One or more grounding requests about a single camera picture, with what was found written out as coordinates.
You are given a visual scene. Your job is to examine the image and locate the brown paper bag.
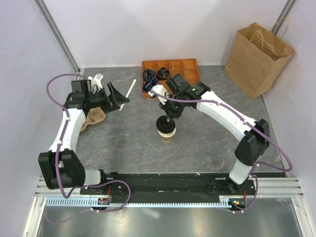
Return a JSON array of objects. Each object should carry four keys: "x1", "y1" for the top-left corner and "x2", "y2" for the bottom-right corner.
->
[{"x1": 224, "y1": 22, "x2": 295, "y2": 99}]

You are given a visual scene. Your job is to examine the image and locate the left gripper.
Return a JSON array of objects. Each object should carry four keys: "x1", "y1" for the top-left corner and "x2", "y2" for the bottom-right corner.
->
[{"x1": 86, "y1": 82, "x2": 129, "y2": 114}]

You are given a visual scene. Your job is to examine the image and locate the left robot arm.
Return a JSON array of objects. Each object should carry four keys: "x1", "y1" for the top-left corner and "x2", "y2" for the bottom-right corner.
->
[{"x1": 38, "y1": 79, "x2": 129, "y2": 194}]

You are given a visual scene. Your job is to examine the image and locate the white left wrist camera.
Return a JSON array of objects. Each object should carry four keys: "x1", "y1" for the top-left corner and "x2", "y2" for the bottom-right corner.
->
[{"x1": 88, "y1": 73, "x2": 104, "y2": 93}]

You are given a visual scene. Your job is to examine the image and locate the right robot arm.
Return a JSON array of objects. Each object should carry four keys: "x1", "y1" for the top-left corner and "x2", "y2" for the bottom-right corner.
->
[{"x1": 149, "y1": 74, "x2": 270, "y2": 195}]

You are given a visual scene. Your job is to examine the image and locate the blue striped rolled tie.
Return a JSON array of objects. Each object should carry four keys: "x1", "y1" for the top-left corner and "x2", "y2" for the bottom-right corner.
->
[{"x1": 142, "y1": 78, "x2": 158, "y2": 93}]

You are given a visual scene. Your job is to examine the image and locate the cardboard cup carrier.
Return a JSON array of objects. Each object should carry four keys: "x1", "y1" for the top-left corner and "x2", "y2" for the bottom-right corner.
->
[{"x1": 80, "y1": 107, "x2": 106, "y2": 132}]

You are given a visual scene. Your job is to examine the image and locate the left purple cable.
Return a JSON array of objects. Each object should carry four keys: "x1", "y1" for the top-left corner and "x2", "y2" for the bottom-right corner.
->
[{"x1": 45, "y1": 73, "x2": 131, "y2": 225}]

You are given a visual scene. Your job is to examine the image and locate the white wrapped straw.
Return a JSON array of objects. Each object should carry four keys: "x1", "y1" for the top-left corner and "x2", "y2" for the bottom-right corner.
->
[{"x1": 119, "y1": 79, "x2": 137, "y2": 111}]

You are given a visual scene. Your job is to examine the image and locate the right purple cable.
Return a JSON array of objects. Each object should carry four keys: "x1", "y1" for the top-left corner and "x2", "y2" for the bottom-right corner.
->
[{"x1": 149, "y1": 90, "x2": 293, "y2": 214}]

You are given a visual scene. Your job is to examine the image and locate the black brown rolled tie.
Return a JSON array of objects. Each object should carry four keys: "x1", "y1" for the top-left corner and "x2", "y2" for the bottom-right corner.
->
[{"x1": 157, "y1": 67, "x2": 170, "y2": 80}]

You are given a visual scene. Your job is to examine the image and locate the slotted cable duct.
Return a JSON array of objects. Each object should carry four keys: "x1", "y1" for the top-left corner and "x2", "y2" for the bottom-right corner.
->
[{"x1": 45, "y1": 197, "x2": 241, "y2": 208}]

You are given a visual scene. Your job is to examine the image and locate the black cup lid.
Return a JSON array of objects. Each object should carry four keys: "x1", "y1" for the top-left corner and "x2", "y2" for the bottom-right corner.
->
[{"x1": 156, "y1": 116, "x2": 176, "y2": 134}]

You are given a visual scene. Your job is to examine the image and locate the dark patterned rolled tie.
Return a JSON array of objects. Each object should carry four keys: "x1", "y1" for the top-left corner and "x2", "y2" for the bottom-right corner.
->
[{"x1": 143, "y1": 68, "x2": 156, "y2": 81}]

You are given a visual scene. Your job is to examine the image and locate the purple cable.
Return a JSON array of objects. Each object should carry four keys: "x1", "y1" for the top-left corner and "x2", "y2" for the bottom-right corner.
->
[
  {"x1": 45, "y1": 73, "x2": 131, "y2": 225},
  {"x1": 149, "y1": 90, "x2": 293, "y2": 214}
]

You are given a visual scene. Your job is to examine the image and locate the brown paper coffee cup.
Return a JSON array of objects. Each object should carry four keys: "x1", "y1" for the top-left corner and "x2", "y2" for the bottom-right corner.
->
[{"x1": 158, "y1": 128, "x2": 176, "y2": 142}]

